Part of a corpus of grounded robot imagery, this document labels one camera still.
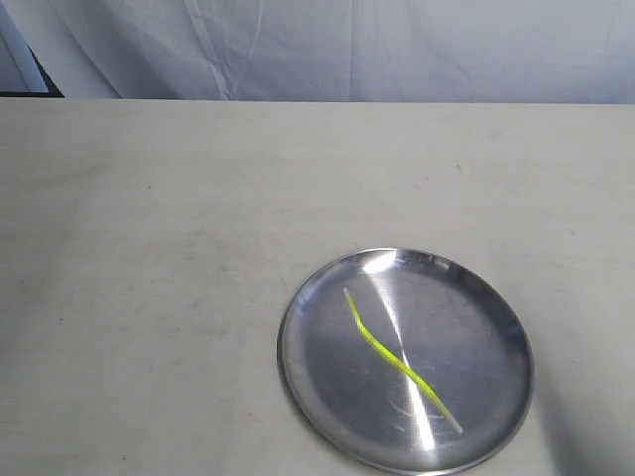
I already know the dark frame at left edge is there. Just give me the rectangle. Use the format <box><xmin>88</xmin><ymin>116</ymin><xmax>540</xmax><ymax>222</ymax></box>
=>
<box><xmin>1</xmin><ymin>48</ymin><xmax>64</xmax><ymax>98</ymax></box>

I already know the thin yellow-green strip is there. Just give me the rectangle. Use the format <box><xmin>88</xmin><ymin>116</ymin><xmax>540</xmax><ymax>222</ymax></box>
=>
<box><xmin>342</xmin><ymin>288</ymin><xmax>463</xmax><ymax>434</ymax></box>

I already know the round silver metal plate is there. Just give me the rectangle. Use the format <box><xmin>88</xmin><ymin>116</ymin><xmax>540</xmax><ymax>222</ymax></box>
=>
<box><xmin>278</xmin><ymin>248</ymin><xmax>535</xmax><ymax>475</ymax></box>

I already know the white backdrop cloth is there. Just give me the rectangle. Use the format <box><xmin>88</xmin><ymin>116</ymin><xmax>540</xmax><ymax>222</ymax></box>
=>
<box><xmin>1</xmin><ymin>1</ymin><xmax>634</xmax><ymax>104</ymax></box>

